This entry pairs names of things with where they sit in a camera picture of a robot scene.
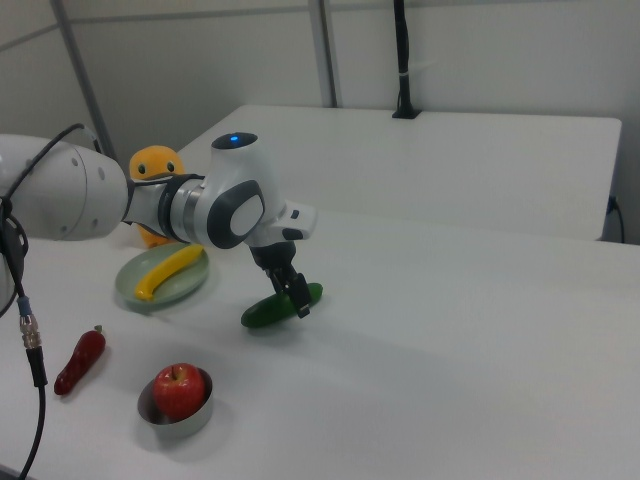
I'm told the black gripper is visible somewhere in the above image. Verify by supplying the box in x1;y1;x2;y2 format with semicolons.
248;238;313;319

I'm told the green cucumber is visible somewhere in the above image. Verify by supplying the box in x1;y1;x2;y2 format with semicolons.
240;282;325;330

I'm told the metal bowl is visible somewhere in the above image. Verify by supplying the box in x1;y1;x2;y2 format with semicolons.
137;367;215;438

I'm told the pale green plate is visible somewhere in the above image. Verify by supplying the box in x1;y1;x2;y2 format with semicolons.
115;244;211;306

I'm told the yellow banana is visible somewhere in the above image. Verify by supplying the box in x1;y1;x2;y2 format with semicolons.
133;243;205;302

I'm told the red apple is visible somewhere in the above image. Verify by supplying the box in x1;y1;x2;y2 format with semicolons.
152;362;207;421

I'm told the orange plush toy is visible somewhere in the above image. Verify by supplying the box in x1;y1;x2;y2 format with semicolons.
128;145;185;249

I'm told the red chili pepper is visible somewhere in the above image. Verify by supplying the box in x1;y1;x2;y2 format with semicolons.
53;325;107;397

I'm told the grey partition post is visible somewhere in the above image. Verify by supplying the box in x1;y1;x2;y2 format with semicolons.
51;0;117;161
308;0;342;108

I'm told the black camera pole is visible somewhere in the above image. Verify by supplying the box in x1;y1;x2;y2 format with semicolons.
391;0;422;121

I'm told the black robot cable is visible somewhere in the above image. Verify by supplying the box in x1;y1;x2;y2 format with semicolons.
0;122;101;480

